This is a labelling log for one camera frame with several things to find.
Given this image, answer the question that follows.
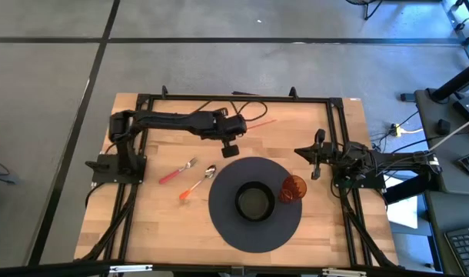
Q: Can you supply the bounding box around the yellow power strip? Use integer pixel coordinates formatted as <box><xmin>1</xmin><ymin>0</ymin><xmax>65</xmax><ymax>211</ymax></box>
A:
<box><xmin>391</xmin><ymin>123</ymin><xmax>424</xmax><ymax>138</ymax></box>

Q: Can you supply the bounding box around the silver metal bracket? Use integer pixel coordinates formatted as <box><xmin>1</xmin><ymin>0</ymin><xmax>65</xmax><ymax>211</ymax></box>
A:
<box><xmin>321</xmin><ymin>268</ymin><xmax>368</xmax><ymax>277</ymax></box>
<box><xmin>109</xmin><ymin>264</ymin><xmax>154</xmax><ymax>274</ymax></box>

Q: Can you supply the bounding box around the black cable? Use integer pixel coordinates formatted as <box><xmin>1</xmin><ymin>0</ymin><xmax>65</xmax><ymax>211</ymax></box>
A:
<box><xmin>191</xmin><ymin>100</ymin><xmax>268</xmax><ymax>122</ymax></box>

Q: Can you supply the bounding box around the white paper sheet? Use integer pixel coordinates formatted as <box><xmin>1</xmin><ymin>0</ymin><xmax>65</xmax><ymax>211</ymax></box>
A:
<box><xmin>384</xmin><ymin>175</ymin><xmax>420</xmax><ymax>230</ymax></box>

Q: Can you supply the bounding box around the black round bowl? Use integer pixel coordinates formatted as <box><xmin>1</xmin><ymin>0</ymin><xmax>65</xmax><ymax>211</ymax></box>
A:
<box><xmin>234</xmin><ymin>181</ymin><xmax>276</xmax><ymax>222</ymax></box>

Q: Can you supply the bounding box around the dark round plate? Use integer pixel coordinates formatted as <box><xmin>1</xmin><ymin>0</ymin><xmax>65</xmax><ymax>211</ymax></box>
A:
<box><xmin>208</xmin><ymin>156</ymin><xmax>303</xmax><ymax>254</ymax></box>

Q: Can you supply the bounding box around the red-handled metal fork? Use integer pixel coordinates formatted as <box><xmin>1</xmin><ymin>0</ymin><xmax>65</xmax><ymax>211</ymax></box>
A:
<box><xmin>158</xmin><ymin>156</ymin><xmax>198</xmax><ymax>185</ymax></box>

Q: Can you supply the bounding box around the grey desk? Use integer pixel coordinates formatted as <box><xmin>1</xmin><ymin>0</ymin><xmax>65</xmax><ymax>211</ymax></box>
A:
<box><xmin>413</xmin><ymin>88</ymin><xmax>469</xmax><ymax>195</ymax></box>

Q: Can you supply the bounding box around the black aluminium table frame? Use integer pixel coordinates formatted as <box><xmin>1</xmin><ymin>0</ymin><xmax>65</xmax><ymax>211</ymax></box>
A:
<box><xmin>75</xmin><ymin>85</ymin><xmax>403</xmax><ymax>277</ymax></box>

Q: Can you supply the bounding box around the black keyboard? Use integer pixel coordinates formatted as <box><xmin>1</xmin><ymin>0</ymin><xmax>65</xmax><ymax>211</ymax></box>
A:
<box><xmin>444</xmin><ymin>225</ymin><xmax>469</xmax><ymax>276</ymax></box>

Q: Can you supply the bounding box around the orange-handled metal spoon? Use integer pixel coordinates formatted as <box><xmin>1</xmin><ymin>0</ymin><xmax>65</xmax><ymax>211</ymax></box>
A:
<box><xmin>178</xmin><ymin>164</ymin><xmax>217</xmax><ymax>201</ymax></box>

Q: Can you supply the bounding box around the white cable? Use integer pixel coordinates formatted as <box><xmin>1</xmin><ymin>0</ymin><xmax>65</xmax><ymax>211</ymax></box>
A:
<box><xmin>428</xmin><ymin>114</ymin><xmax>469</xmax><ymax>152</ymax></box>

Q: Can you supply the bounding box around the orange translucent plastic cup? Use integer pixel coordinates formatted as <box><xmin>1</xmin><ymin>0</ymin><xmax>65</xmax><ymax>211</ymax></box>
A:
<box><xmin>278</xmin><ymin>175</ymin><xmax>308</xmax><ymax>204</ymax></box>

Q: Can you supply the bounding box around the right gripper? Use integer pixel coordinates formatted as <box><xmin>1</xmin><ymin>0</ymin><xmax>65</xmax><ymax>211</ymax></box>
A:
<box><xmin>294</xmin><ymin>128</ymin><xmax>345</xmax><ymax>182</ymax></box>

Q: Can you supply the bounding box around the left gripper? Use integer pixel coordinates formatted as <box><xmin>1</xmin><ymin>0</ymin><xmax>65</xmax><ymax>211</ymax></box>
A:
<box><xmin>213</xmin><ymin>108</ymin><xmax>248</xmax><ymax>159</ymax></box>

